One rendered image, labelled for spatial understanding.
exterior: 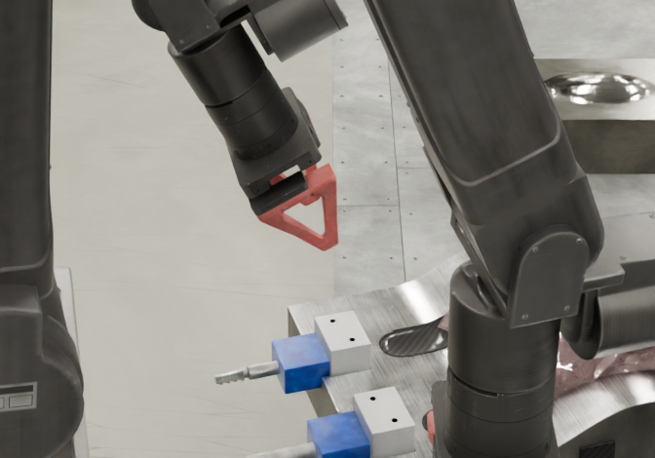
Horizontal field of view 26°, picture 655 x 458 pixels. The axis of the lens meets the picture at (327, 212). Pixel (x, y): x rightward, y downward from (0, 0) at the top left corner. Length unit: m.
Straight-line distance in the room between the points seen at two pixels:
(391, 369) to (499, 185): 0.61
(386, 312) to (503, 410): 0.56
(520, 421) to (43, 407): 0.26
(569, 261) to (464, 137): 0.09
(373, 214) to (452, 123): 0.92
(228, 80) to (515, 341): 0.41
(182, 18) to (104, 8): 2.96
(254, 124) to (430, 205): 0.50
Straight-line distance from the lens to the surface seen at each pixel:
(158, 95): 3.49
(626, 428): 1.16
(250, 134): 1.07
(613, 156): 1.61
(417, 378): 1.21
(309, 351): 1.22
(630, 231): 0.74
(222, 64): 1.04
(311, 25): 1.04
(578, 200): 0.65
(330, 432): 1.14
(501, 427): 0.74
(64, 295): 1.00
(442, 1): 0.57
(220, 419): 2.48
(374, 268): 1.44
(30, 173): 0.56
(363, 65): 1.82
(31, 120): 0.55
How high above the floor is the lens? 1.62
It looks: 33 degrees down
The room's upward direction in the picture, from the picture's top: straight up
